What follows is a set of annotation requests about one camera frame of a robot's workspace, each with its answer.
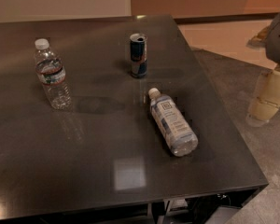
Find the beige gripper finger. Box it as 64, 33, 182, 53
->
245, 97, 280, 127

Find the blue labelled plastic bottle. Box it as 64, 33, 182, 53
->
148, 88, 198, 157

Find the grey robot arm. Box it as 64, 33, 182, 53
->
246, 12, 280, 127

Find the clear plastic water bottle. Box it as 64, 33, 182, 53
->
35, 38, 72, 110

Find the equipment under table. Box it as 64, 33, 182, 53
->
151, 190, 253, 224

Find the blue silver energy drink can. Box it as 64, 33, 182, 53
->
130, 34, 147, 78

